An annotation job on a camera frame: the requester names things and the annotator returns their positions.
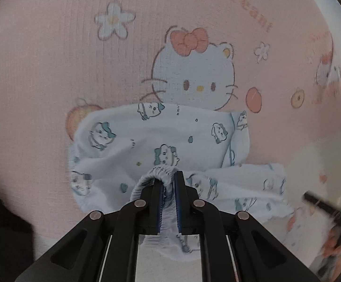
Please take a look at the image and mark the light blue cartoon print shorts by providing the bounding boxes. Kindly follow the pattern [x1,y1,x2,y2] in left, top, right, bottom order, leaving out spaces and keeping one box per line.
[69,103,293,262]

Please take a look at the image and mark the black garment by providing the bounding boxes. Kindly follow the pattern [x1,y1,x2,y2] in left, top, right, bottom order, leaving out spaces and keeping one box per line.
[0,200,35,281]

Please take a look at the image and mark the pink white Hello Kitty blanket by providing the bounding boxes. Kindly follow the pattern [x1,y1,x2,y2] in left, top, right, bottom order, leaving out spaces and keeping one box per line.
[0,0,341,273]

